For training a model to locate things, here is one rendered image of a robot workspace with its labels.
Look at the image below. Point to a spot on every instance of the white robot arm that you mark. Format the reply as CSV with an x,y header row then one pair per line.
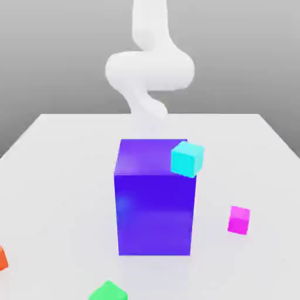
x,y
150,70

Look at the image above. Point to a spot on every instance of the small cyan cube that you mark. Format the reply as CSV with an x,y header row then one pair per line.
x,y
186,160

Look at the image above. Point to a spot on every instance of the small magenta cube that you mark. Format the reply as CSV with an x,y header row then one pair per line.
x,y
239,221

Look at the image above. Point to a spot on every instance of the small green cube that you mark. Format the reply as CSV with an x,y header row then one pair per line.
x,y
108,292

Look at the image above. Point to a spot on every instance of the small orange cube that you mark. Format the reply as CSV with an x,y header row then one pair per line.
x,y
2,259

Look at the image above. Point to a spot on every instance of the large purple box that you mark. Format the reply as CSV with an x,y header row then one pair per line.
x,y
153,211

